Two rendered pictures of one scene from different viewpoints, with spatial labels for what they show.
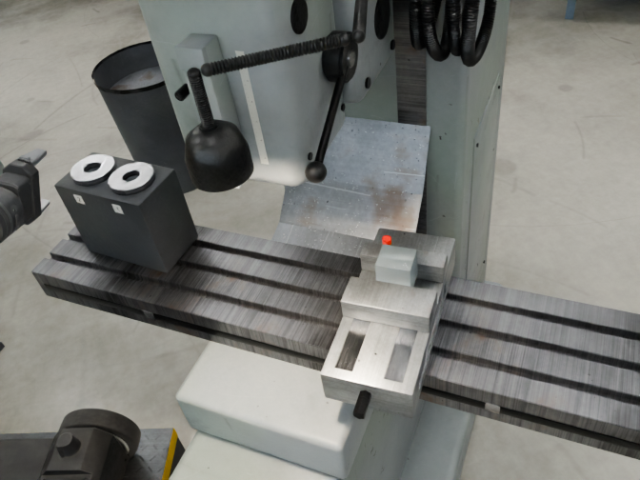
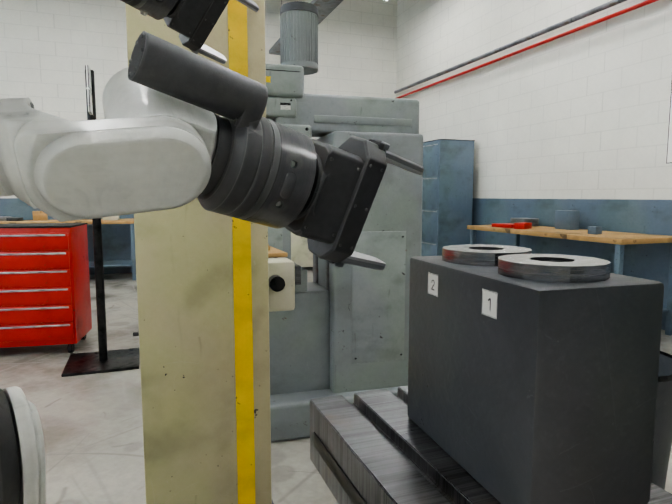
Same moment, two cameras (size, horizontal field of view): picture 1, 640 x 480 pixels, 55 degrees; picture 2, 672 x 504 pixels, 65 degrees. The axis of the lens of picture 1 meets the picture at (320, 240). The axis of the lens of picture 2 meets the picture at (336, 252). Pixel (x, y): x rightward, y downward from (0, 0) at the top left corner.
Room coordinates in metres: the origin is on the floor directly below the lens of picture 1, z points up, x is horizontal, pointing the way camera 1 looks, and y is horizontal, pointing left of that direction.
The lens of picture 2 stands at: (0.54, 0.19, 1.24)
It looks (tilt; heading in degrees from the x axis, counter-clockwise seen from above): 6 degrees down; 41
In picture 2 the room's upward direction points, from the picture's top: straight up
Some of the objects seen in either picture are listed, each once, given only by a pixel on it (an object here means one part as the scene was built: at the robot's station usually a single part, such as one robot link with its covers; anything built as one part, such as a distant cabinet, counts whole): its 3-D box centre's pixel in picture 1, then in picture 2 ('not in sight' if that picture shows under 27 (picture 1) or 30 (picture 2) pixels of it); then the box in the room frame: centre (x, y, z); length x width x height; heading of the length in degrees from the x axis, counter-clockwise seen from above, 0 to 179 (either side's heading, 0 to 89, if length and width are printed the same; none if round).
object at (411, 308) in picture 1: (389, 303); not in sight; (0.66, -0.10, 1.07); 0.15 x 0.06 x 0.04; 64
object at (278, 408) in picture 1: (310, 334); not in sight; (0.81, 0.05, 0.84); 0.50 x 0.35 x 0.12; 151
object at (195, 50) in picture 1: (216, 115); not in sight; (0.71, 0.11, 1.45); 0.04 x 0.04 x 0.21; 61
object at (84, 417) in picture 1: (99, 436); not in sight; (0.87, 0.64, 0.50); 0.20 x 0.05 x 0.20; 82
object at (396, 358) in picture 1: (393, 305); not in sight; (0.69, -0.11, 1.04); 0.35 x 0.15 x 0.11; 154
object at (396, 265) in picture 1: (396, 270); not in sight; (0.71, -0.12, 1.10); 0.06 x 0.05 x 0.06; 64
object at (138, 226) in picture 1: (128, 210); (511, 355); (1.03, 0.39, 1.08); 0.22 x 0.12 x 0.20; 58
